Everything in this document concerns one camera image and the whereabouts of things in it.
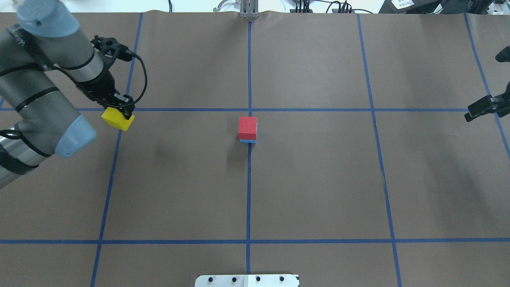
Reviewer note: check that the black desktop device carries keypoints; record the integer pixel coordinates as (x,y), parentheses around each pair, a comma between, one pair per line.
(412,6)

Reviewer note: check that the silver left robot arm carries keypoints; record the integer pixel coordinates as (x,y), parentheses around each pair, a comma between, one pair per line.
(47,38)

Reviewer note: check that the aluminium frame post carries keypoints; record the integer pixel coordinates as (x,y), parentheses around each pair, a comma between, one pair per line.
(249,9)

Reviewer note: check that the blue foam block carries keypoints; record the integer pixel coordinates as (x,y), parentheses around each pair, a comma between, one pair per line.
(248,141)

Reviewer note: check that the white camera post base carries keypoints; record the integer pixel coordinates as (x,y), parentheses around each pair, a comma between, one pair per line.
(248,280)

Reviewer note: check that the red foam block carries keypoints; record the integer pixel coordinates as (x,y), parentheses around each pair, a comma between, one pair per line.
(247,128)

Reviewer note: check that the yellow foam block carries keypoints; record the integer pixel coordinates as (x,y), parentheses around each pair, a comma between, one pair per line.
(116,119)

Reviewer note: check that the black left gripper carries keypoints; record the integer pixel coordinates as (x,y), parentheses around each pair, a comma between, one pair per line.
(100,85)

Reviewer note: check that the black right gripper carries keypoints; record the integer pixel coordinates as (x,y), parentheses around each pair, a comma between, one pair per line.
(483,106)

